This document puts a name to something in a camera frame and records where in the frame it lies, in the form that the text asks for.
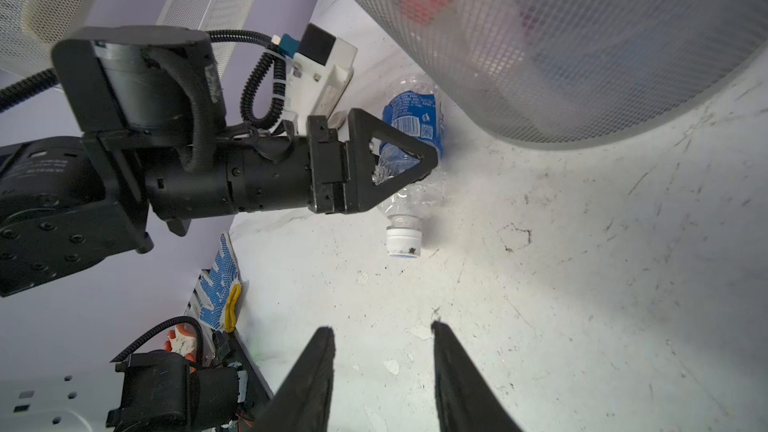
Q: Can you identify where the blue dotted glove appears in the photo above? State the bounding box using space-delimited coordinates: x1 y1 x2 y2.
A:
193 232 243 333

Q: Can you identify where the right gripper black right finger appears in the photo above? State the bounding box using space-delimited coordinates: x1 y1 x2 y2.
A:
431 321 522 432

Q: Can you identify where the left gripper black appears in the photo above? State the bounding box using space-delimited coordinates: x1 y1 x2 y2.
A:
143 108 439 237

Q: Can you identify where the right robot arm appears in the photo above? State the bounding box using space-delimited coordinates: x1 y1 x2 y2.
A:
1 316 336 431

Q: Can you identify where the orange patterned glove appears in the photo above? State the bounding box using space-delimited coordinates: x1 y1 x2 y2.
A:
164 324 198 362

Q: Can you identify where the blue label bottle top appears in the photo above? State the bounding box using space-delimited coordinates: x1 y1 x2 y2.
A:
375 74 444 258

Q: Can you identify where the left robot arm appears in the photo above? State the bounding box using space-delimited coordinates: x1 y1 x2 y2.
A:
1 25 438 296

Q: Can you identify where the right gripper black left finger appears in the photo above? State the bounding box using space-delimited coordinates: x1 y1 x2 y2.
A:
251 327 336 431

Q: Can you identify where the grey bin with plastic liner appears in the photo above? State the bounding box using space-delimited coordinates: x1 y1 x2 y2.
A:
354 0 767 149

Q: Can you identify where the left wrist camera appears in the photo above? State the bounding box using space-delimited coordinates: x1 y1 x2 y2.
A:
273 23 358 136

